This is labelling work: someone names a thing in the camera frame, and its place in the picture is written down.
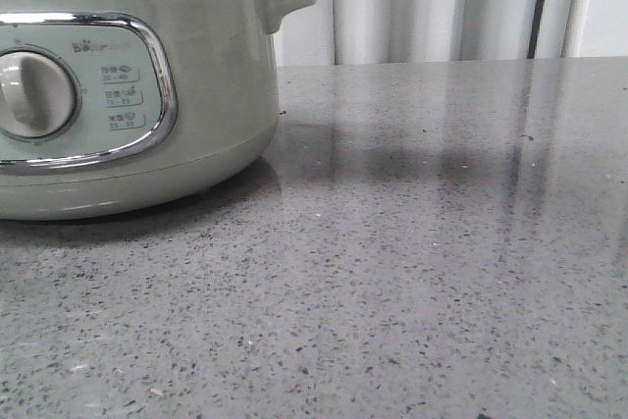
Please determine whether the grey pot control knob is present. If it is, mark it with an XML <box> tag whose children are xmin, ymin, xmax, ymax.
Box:
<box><xmin>1</xmin><ymin>50</ymin><xmax>77</xmax><ymax>138</ymax></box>

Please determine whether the green electric cooking pot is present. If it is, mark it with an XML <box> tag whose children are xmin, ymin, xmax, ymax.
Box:
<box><xmin>0</xmin><ymin>0</ymin><xmax>318</xmax><ymax>222</ymax></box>

